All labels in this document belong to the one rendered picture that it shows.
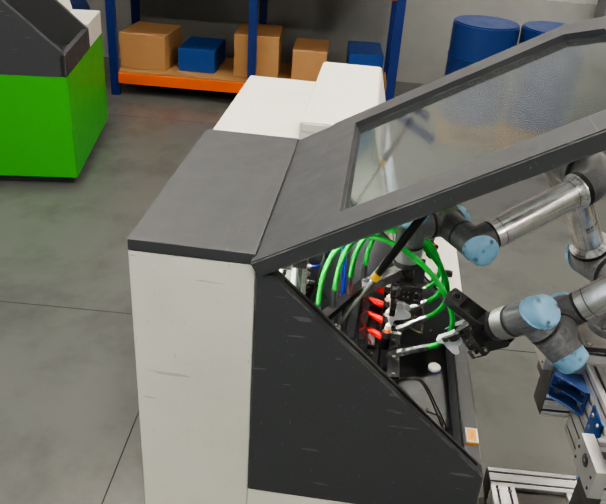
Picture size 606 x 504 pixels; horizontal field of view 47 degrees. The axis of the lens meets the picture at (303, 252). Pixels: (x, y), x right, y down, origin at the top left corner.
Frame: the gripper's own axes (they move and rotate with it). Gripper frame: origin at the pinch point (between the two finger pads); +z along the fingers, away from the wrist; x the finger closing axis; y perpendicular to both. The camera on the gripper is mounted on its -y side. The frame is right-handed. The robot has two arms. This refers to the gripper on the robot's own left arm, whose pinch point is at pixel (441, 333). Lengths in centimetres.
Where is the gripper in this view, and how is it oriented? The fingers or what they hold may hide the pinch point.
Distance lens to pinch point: 182.9
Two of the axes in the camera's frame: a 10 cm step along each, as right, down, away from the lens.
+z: -4.4, 2.9, 8.5
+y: 5.9, 8.1, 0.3
